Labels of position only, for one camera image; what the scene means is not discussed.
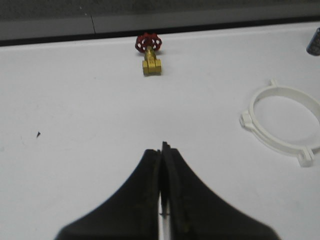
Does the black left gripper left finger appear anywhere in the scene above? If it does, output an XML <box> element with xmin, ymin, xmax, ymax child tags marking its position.
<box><xmin>56</xmin><ymin>149</ymin><xmax>161</xmax><ymax>240</ymax></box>

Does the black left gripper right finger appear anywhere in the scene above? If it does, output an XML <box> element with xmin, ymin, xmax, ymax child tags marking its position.
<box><xmin>161</xmin><ymin>142</ymin><xmax>279</xmax><ymax>240</ymax></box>

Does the brass valve red handwheel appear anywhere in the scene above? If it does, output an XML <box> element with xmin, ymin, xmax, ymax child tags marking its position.
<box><xmin>135</xmin><ymin>32</ymin><xmax>162</xmax><ymax>76</ymax></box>

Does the grey stone counter ledge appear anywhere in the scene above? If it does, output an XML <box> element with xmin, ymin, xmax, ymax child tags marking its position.
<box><xmin>0</xmin><ymin>0</ymin><xmax>320</xmax><ymax>40</ymax></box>

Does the black cylindrical capacitor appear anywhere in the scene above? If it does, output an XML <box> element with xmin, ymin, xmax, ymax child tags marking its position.
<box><xmin>306</xmin><ymin>27</ymin><xmax>320</xmax><ymax>56</ymax></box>

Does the white half-ring pipe clamp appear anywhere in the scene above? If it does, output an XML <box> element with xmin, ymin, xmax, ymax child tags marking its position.
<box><xmin>239</xmin><ymin>79</ymin><xmax>315</xmax><ymax>168</ymax></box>

